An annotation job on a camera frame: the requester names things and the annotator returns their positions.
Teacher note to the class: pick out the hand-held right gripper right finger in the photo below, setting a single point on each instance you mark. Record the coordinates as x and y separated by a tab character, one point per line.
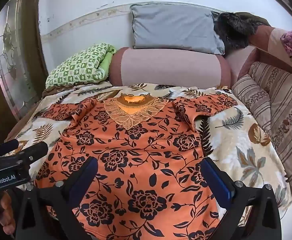
214	180

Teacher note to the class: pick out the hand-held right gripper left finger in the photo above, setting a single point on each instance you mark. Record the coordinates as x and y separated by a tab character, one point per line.
85	177

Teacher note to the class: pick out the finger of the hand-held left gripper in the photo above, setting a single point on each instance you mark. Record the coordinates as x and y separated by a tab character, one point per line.
34	151
5	146

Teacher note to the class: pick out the orange black floral shirt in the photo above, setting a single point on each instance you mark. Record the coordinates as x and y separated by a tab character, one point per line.
136	155

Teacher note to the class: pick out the person's left hand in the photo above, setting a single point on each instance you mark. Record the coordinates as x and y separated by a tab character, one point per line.
8	212

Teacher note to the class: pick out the cream leaf-print blanket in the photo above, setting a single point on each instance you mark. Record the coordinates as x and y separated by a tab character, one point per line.
238	135

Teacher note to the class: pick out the wooden door with glass panel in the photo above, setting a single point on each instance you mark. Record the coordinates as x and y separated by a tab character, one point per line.
13	62

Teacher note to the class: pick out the small brown striped pillow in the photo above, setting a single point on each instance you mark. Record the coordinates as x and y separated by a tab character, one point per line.
253	97

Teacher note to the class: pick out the green checkered quilt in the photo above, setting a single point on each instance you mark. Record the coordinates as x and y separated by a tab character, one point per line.
80	65

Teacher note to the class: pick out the large brown striped pillow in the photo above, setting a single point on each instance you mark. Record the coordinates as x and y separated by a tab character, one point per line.
286	110

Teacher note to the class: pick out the pink padded bolster cushion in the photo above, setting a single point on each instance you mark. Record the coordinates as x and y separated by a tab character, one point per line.
171	67

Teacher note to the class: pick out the brown pink padded cushion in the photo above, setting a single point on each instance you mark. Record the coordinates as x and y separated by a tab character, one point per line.
268	45

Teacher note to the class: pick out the black furry garment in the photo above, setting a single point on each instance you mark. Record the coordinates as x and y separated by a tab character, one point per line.
233	31

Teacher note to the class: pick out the grey pillow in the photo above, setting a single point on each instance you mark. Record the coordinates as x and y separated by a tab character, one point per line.
173	27

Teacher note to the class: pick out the olive green cloth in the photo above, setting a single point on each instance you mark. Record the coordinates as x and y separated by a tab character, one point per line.
256	18

